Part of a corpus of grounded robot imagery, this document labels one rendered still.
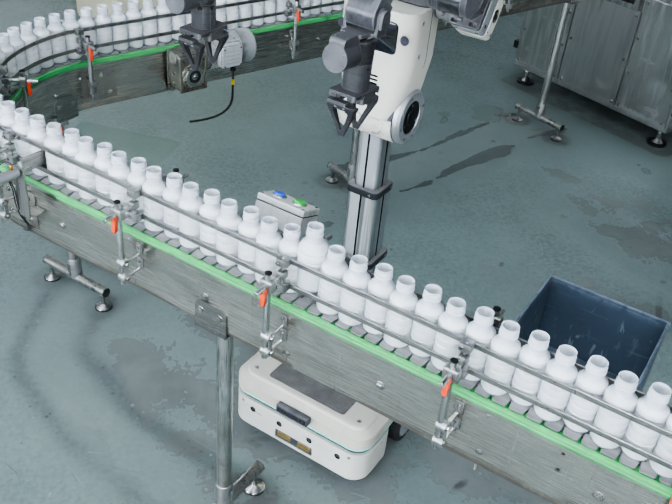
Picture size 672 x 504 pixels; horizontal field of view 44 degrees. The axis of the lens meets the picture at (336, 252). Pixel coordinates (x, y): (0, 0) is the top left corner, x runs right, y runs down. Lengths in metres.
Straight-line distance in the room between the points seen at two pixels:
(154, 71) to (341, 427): 1.50
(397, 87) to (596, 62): 3.35
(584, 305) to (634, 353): 0.17
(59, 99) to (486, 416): 1.95
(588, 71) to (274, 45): 2.58
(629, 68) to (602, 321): 3.29
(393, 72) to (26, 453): 1.72
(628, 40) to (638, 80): 0.24
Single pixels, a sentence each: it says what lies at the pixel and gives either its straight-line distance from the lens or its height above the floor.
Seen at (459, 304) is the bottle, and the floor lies 1.15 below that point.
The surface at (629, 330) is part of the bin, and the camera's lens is 2.22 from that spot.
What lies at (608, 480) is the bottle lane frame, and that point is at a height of 0.95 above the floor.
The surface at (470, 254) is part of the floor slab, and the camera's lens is 3.95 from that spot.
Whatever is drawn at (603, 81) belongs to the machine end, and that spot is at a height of 0.27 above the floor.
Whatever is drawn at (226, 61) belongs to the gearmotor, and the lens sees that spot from 3.19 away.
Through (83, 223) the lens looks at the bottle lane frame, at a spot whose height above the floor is 0.94.
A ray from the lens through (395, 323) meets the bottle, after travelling 1.75.
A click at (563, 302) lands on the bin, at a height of 0.89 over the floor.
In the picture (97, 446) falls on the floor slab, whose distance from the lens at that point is 2.95.
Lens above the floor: 2.17
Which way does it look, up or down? 35 degrees down
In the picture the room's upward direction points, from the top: 6 degrees clockwise
